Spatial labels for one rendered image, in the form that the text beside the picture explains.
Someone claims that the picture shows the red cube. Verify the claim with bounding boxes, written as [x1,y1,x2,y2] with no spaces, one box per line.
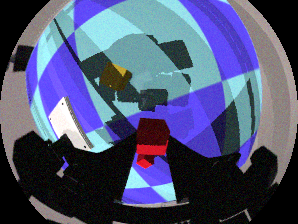
[136,155,154,168]
[136,117,170,156]

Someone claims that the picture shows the yellow cube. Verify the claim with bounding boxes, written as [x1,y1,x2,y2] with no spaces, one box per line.
[98,61,132,91]

